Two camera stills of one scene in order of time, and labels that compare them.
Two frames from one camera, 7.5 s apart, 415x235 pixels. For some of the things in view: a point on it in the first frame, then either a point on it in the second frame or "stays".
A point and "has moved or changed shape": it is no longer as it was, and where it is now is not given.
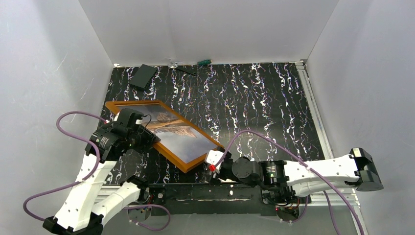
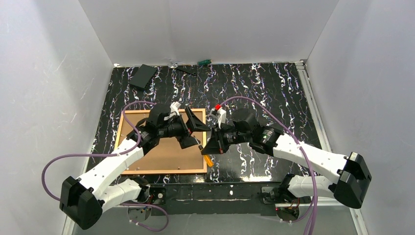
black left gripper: (149, 136) → (186, 130)
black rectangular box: (143, 76) stays
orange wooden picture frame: (181, 142) has moved or changed shape
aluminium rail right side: (305, 74) stays
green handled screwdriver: (204, 62) stays
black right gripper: (223, 165) → (217, 142)
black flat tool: (190, 69) stays
